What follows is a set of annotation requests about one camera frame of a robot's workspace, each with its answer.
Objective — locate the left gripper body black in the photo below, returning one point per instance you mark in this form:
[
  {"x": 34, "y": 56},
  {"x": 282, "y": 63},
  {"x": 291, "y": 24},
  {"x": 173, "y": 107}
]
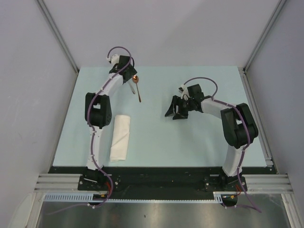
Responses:
[{"x": 131, "y": 72}]

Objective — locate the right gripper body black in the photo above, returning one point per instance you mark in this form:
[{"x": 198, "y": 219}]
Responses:
[{"x": 184, "y": 106}]

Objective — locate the silver fork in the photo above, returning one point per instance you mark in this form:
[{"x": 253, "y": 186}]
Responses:
[{"x": 132, "y": 88}]

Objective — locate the white cloth napkin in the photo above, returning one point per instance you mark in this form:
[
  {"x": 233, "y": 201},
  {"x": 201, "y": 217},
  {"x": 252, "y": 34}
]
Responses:
[{"x": 120, "y": 140}]

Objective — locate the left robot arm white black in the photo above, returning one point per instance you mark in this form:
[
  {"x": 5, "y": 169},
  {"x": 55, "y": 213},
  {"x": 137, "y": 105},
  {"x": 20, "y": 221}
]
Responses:
[{"x": 98, "y": 112}]

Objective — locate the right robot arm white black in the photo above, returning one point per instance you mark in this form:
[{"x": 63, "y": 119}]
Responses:
[{"x": 238, "y": 124}]

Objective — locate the copper spoon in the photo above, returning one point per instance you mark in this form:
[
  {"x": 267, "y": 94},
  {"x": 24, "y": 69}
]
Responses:
[{"x": 136, "y": 80}]

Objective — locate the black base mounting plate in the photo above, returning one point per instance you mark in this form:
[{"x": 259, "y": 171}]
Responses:
[{"x": 197, "y": 178}]

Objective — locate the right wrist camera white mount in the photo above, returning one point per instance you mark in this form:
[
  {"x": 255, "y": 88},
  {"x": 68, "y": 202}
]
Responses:
[{"x": 184, "y": 92}]

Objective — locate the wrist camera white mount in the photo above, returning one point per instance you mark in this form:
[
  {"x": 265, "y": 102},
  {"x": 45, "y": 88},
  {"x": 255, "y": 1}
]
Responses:
[
  {"x": 114, "y": 59},
  {"x": 184, "y": 92}
]

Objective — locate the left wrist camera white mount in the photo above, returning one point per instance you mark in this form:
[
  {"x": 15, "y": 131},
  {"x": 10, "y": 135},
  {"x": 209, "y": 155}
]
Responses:
[{"x": 114, "y": 59}]

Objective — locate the white slotted cable duct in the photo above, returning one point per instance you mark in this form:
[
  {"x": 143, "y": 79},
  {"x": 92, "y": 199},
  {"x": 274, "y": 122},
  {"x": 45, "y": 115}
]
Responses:
[{"x": 97, "y": 198}]

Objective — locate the left aluminium frame post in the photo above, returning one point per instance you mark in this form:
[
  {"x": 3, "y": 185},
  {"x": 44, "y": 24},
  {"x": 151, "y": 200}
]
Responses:
[{"x": 57, "y": 34}]

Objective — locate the aluminium frame post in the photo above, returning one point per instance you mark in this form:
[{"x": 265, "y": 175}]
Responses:
[
  {"x": 57, "y": 34},
  {"x": 272, "y": 20}
]

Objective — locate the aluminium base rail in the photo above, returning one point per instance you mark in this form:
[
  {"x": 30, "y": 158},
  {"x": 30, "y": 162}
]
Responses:
[{"x": 272, "y": 183}]

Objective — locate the right aluminium frame post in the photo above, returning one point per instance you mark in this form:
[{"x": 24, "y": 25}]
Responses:
[{"x": 272, "y": 20}]

